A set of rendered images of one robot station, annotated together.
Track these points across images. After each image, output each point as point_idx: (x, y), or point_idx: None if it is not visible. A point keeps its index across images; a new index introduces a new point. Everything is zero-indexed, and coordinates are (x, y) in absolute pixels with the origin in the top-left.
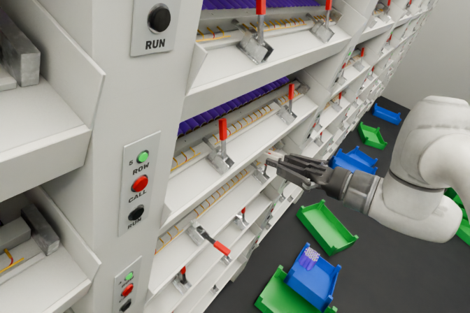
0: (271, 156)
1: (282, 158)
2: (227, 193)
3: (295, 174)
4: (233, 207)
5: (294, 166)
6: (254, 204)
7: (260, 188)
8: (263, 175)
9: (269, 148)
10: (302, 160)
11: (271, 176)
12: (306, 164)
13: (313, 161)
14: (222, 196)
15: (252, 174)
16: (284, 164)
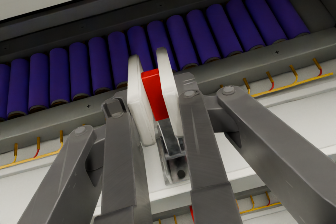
0: (128, 86)
1: (167, 103)
2: (21, 169)
3: (30, 217)
4: (13, 214)
5: (114, 163)
6: (285, 220)
7: (153, 193)
8: (168, 154)
9: (312, 70)
10: (252, 143)
11: (238, 167)
12: (197, 183)
13: (297, 177)
14: (1, 172)
15: (160, 138)
16: (105, 134)
